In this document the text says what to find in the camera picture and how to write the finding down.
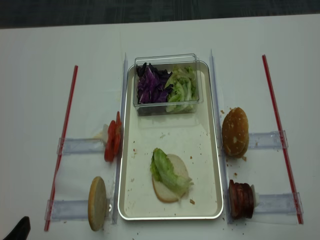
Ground shredded green lettuce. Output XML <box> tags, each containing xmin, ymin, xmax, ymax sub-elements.
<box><xmin>165</xmin><ymin>65</ymin><xmax>197</xmax><ymax>113</ymax></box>

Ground green lettuce leaf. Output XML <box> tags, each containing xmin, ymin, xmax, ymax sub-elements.
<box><xmin>149</xmin><ymin>147</ymin><xmax>195</xmax><ymax>198</ymax></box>

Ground tomato slices stack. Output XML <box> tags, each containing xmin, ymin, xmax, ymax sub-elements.
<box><xmin>104</xmin><ymin>111</ymin><xmax>122</xmax><ymax>162</ymax></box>

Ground meat patty stack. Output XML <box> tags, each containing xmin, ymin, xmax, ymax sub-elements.
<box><xmin>228</xmin><ymin>179</ymin><xmax>255</xmax><ymax>220</ymax></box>

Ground clear plastic salad box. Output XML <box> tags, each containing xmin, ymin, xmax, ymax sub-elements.
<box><xmin>132</xmin><ymin>53</ymin><xmax>203</xmax><ymax>116</ymax></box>

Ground white rectangular tray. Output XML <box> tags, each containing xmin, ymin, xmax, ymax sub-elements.
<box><xmin>118</xmin><ymin>61</ymin><xmax>224</xmax><ymax>221</ymax></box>

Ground purple cabbage pieces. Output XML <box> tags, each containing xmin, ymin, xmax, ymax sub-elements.
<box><xmin>136</xmin><ymin>62</ymin><xmax>173</xmax><ymax>104</ymax></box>

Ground white pusher block left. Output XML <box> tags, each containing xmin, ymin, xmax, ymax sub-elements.
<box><xmin>93</xmin><ymin>124</ymin><xmax>109</xmax><ymax>145</ymax></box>

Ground white pusher block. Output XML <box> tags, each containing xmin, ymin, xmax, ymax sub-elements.
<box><xmin>93</xmin><ymin>124</ymin><xmax>109</xmax><ymax>145</ymax></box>
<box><xmin>250</xmin><ymin>184</ymin><xmax>260</xmax><ymax>210</ymax></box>

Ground bottom bun slice on tray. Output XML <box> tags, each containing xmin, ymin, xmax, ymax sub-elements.
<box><xmin>151</xmin><ymin>153</ymin><xmax>190</xmax><ymax>203</ymax></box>

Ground sesame bun top stack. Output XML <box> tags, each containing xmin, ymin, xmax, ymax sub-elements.
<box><xmin>222</xmin><ymin>107</ymin><xmax>250</xmax><ymax>158</ymax></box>

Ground upper left clear holder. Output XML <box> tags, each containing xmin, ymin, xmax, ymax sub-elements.
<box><xmin>57</xmin><ymin>138</ymin><xmax>105</xmax><ymax>156</ymax></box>

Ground clear holder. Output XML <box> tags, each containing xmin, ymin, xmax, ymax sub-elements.
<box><xmin>248</xmin><ymin>130</ymin><xmax>288</xmax><ymax>150</ymax></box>
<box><xmin>44</xmin><ymin>200</ymin><xmax>89</xmax><ymax>221</ymax></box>
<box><xmin>57</xmin><ymin>138</ymin><xmax>105</xmax><ymax>156</ymax></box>
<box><xmin>254</xmin><ymin>192</ymin><xmax>304</xmax><ymax>215</ymax></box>

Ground left red strip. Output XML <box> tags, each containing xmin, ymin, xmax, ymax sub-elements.
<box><xmin>44</xmin><ymin>65</ymin><xmax>78</xmax><ymax>232</ymax></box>

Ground red strip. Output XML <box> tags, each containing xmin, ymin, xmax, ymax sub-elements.
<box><xmin>44</xmin><ymin>65</ymin><xmax>78</xmax><ymax>232</ymax></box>
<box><xmin>262</xmin><ymin>54</ymin><xmax>304</xmax><ymax>225</ymax></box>

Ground upright bun half left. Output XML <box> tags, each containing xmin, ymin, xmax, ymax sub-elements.
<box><xmin>87</xmin><ymin>176</ymin><xmax>107</xmax><ymax>232</ymax></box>

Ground upper right clear holder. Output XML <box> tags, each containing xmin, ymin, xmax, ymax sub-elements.
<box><xmin>248</xmin><ymin>130</ymin><xmax>288</xmax><ymax>150</ymax></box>

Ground right red strip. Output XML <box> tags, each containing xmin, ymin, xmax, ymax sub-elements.
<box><xmin>262</xmin><ymin>54</ymin><xmax>304</xmax><ymax>225</ymax></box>

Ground white pusher block right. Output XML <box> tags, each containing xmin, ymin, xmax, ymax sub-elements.
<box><xmin>250</xmin><ymin>184</ymin><xmax>260</xmax><ymax>210</ymax></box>

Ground lower left clear holder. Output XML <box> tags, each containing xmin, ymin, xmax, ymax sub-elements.
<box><xmin>44</xmin><ymin>200</ymin><xmax>89</xmax><ymax>221</ymax></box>

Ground lower right clear holder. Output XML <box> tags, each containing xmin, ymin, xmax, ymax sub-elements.
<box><xmin>254</xmin><ymin>192</ymin><xmax>304</xmax><ymax>215</ymax></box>

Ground black object at corner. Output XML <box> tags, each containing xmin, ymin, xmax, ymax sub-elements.
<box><xmin>3</xmin><ymin>216</ymin><xmax>31</xmax><ymax>240</ymax></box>

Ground left long clear rail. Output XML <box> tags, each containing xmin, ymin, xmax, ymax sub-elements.
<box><xmin>112</xmin><ymin>52</ymin><xmax>128</xmax><ymax>225</ymax></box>

